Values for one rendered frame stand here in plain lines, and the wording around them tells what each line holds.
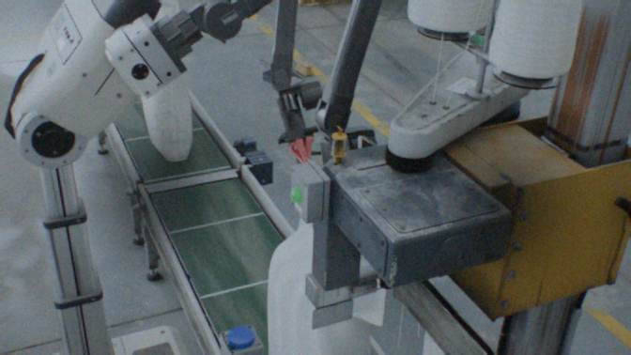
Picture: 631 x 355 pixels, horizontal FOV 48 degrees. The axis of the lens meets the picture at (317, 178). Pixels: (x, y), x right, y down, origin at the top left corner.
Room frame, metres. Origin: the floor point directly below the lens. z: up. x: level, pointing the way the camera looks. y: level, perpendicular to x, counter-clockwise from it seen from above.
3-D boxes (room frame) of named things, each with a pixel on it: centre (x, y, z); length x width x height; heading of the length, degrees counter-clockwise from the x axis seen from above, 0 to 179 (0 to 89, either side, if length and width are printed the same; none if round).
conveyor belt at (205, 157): (3.71, 1.03, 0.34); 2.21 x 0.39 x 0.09; 26
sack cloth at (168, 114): (3.05, 0.72, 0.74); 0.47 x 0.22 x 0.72; 24
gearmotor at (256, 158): (2.97, 0.33, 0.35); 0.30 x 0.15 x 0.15; 26
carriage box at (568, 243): (1.28, -0.46, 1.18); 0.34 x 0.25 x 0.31; 116
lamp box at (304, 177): (1.14, 0.01, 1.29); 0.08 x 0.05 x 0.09; 26
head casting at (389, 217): (1.10, -0.17, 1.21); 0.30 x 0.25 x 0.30; 26
